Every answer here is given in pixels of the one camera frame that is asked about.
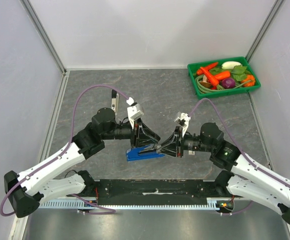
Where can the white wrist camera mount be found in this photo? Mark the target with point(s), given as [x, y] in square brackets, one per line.
[183, 120]
[134, 111]

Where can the orange toy carrot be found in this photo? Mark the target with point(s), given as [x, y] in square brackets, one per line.
[208, 67]
[213, 81]
[223, 75]

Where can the white toy radish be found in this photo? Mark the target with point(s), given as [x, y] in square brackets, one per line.
[229, 65]

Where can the small orange toy pumpkin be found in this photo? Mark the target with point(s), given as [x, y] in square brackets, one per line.
[249, 81]

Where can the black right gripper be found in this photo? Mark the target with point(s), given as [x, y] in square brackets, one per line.
[174, 145]

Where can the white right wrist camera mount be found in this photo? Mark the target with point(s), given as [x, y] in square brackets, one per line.
[183, 120]

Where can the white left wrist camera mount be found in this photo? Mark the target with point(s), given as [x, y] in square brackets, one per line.
[134, 111]

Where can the beige and black stapler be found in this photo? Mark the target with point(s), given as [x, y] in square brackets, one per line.
[114, 101]

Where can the green toy leafy vegetable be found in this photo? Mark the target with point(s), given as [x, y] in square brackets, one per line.
[239, 73]

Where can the blue and black stapler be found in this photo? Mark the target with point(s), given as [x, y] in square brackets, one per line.
[142, 153]

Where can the light blue slotted cable duct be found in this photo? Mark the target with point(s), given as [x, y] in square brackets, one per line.
[74, 203]

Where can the purple toy onion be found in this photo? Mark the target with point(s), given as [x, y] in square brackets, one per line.
[228, 83]

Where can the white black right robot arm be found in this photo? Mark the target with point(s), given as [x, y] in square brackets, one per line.
[241, 175]

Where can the green toy long beans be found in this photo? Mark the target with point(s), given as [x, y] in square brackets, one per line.
[215, 89]

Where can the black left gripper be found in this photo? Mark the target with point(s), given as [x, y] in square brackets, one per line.
[142, 135]

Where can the aluminium frame rail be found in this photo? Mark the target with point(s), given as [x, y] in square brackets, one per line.
[43, 34]

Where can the green plastic basket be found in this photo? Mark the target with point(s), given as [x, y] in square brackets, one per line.
[193, 67]

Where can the brown toy mushroom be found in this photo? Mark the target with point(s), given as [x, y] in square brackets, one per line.
[205, 82]

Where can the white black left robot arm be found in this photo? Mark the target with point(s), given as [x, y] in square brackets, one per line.
[27, 190]

